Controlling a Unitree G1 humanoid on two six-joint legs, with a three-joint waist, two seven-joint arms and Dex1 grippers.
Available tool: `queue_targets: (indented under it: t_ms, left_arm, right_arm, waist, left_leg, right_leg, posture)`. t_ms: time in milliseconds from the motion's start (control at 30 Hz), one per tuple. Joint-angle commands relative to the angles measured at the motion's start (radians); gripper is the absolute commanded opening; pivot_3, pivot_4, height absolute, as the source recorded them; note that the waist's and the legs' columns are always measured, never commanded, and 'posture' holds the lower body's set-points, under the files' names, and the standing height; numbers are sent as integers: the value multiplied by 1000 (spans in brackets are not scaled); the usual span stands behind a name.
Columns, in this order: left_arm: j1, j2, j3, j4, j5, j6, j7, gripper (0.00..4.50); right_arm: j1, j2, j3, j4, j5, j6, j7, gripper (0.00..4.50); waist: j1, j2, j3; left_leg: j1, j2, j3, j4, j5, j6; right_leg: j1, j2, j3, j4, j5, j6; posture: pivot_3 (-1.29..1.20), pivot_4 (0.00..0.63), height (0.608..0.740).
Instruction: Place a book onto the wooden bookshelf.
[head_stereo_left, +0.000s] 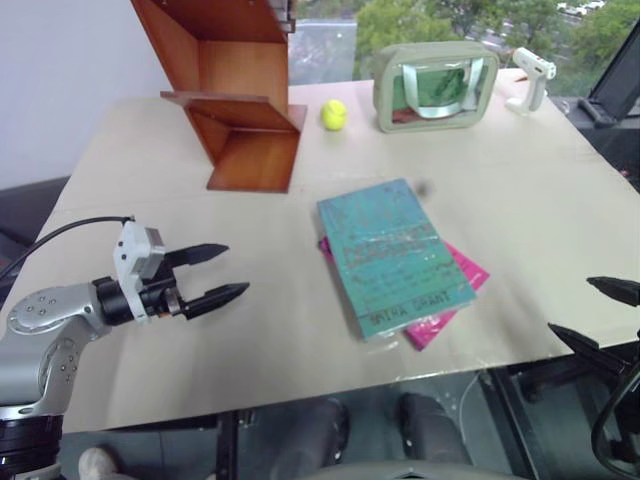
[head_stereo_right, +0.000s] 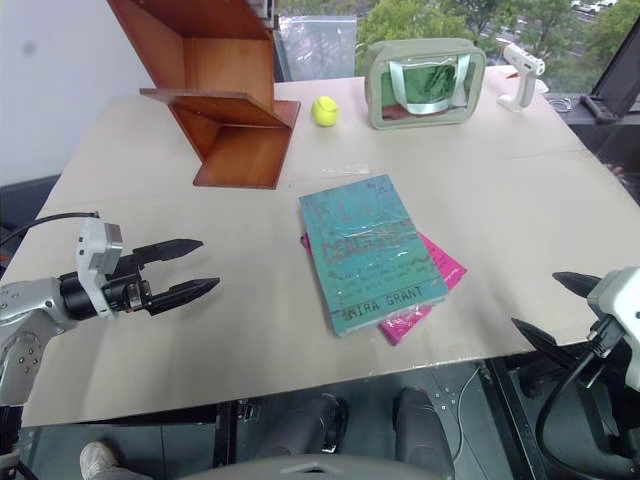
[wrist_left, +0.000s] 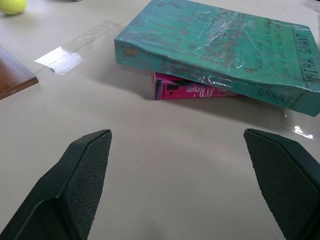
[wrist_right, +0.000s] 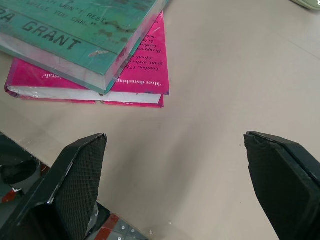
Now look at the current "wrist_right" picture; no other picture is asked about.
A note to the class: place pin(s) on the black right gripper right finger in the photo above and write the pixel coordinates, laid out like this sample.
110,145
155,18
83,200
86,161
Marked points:
282,185

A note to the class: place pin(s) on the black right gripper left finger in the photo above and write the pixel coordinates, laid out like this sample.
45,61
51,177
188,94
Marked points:
72,185

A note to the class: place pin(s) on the pink hardcover book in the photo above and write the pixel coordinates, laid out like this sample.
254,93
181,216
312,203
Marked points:
147,75

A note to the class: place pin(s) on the green hardcover book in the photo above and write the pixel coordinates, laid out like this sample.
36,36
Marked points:
75,42

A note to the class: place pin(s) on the pale green object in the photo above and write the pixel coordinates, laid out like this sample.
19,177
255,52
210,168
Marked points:
308,3

